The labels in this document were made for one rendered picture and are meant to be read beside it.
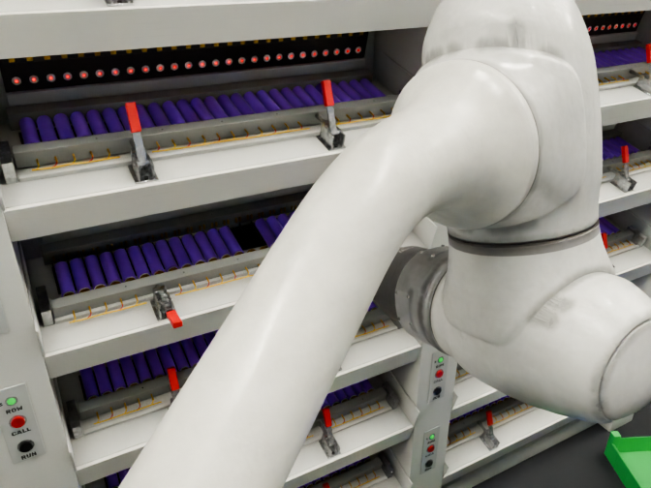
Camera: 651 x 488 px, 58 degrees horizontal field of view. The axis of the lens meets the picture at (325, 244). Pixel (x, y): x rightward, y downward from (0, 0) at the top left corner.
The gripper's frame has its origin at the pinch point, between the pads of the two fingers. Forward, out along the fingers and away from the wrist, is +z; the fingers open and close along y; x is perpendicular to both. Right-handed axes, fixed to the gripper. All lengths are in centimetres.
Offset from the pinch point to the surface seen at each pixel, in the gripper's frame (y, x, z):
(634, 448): -96, 81, 28
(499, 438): -56, 65, 34
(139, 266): 18.8, 1.5, 23.7
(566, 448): -82, 80, 38
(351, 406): -17, 41, 32
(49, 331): 32.0, 6.3, 19.5
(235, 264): 5.7, 3.6, 19.7
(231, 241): 4.4, 1.0, 24.4
